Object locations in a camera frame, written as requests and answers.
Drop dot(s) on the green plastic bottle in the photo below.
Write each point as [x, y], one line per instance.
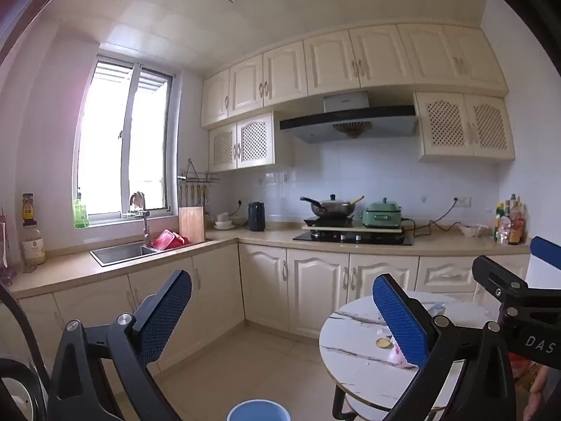
[80, 215]

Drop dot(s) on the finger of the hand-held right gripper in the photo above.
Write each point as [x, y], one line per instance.
[495, 276]
[548, 253]

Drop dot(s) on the tall bottle yellow label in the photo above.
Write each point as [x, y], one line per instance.
[28, 210]

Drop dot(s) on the wide lattice door cabinet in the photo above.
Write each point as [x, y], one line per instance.
[464, 125]

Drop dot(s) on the white wall socket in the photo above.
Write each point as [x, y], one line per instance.
[462, 201]

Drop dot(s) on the sliding window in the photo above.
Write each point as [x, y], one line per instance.
[109, 140]

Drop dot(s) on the person's right hand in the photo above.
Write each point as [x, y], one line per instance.
[537, 392]

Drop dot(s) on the green electric pot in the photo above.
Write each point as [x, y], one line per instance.
[382, 214]

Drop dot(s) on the stack of white bowls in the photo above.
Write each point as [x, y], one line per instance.
[224, 221]

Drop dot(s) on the yellow round scrap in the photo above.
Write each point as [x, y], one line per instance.
[383, 341]

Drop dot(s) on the small lattice door cabinet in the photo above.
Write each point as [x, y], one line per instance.
[254, 140]

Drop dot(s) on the white dish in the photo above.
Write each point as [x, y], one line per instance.
[472, 230]

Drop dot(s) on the round marble table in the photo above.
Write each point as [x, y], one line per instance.
[355, 351]

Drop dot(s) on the pink rag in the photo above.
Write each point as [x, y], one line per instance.
[138, 201]

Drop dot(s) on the clear bottle pale label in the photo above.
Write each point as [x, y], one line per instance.
[33, 248]

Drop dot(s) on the red plastic basin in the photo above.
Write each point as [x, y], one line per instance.
[168, 240]

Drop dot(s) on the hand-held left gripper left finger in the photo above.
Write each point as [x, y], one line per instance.
[168, 311]

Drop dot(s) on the cream upper wall cabinets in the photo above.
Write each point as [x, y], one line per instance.
[333, 61]

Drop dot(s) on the purple plastic object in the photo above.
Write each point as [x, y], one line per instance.
[5, 254]

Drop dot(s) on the steel sink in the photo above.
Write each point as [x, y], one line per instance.
[118, 253]

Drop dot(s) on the wall utensil rack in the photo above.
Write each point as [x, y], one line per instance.
[195, 182]

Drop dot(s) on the black wok with lid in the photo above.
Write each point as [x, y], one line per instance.
[333, 207]

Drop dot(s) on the wooden cutting board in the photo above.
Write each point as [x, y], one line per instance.
[191, 224]

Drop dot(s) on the thin wooden board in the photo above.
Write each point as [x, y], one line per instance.
[350, 228]

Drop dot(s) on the black gas stove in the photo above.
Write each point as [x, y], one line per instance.
[350, 238]

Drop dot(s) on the blue bucket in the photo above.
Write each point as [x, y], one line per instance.
[258, 412]

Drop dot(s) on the pale blue wrapper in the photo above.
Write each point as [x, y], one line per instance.
[434, 309]

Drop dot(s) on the steel faucet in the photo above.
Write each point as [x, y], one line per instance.
[145, 228]

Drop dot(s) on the pink wrapper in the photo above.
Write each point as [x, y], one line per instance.
[399, 356]

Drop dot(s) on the black kettle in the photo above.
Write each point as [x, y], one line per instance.
[257, 217]

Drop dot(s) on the black range hood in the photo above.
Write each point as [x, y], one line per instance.
[346, 120]

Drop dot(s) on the group of condiment bottles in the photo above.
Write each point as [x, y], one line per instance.
[510, 226]

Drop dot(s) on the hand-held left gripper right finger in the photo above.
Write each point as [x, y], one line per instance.
[401, 320]

